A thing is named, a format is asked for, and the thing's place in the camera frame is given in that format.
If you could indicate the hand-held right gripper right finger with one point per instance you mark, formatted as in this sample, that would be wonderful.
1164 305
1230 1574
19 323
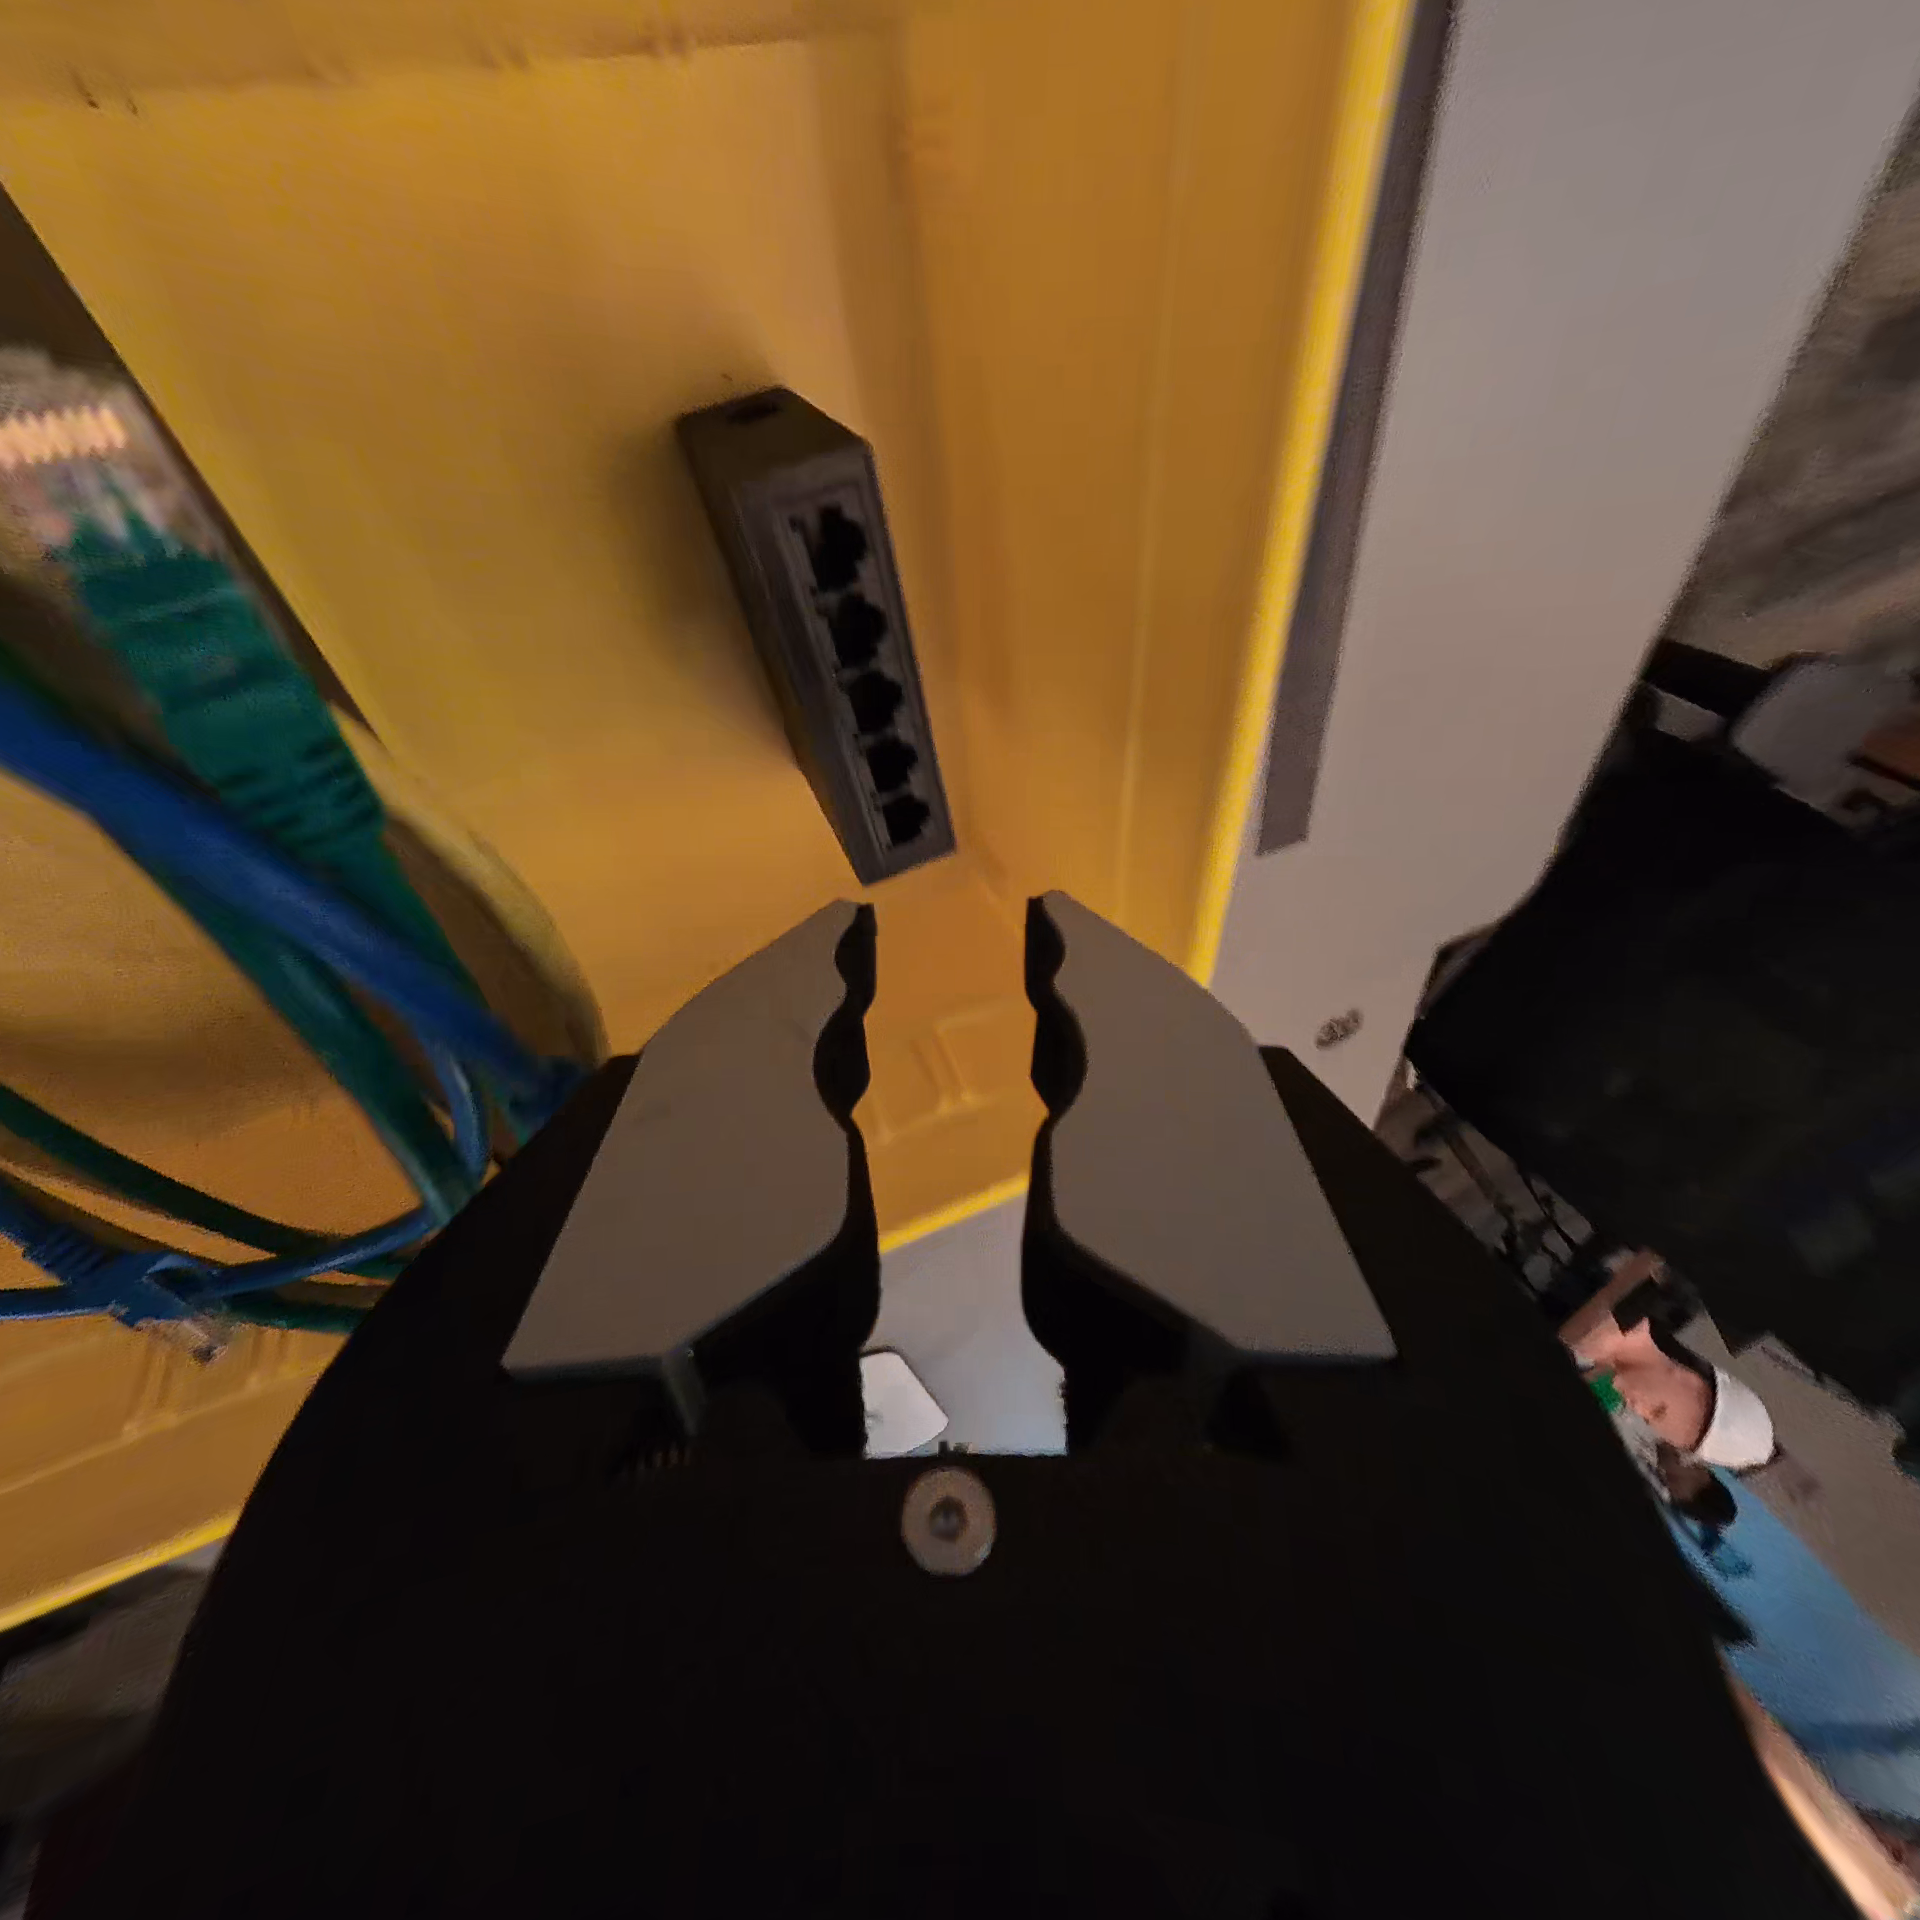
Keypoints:
1201 1201

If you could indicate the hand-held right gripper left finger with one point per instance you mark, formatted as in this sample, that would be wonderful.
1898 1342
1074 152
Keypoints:
721 1201

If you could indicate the black network switch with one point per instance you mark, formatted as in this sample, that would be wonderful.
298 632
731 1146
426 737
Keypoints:
795 511

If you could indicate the yellow plastic bin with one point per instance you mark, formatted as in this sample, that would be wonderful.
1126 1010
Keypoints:
524 299

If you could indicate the white rounded plate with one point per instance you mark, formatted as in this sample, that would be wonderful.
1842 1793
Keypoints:
900 1401

